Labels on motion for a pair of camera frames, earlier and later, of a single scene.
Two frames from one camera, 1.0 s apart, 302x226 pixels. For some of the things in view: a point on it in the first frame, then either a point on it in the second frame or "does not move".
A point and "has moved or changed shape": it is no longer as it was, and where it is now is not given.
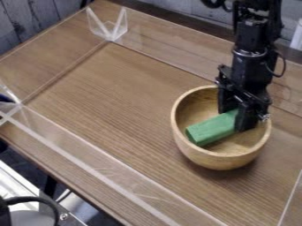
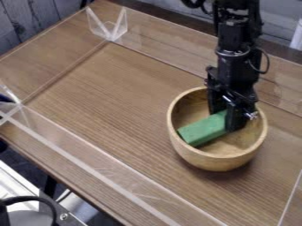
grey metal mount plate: (66, 219) does not move
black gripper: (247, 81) to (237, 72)
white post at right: (297, 39) does not move
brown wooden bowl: (230, 153) does not move
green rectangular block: (220, 125) has moved or changed shape
